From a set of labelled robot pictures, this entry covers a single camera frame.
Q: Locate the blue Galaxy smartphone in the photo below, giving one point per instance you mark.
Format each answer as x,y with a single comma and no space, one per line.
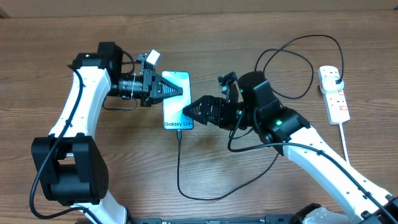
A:
174,119

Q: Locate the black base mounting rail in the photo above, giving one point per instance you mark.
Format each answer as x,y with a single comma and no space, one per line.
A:
268,219

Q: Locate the white charger plug adapter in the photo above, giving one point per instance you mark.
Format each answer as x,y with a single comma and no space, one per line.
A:
331,85

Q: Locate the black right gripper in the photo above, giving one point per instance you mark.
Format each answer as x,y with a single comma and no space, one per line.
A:
208,103

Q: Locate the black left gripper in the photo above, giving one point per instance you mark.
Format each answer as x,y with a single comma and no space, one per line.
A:
151,84

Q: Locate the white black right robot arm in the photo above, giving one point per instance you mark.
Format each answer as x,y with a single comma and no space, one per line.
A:
250,102

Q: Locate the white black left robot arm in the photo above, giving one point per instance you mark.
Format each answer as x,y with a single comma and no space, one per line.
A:
70,167

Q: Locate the white power strip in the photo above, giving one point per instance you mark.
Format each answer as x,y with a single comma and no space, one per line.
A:
335,103

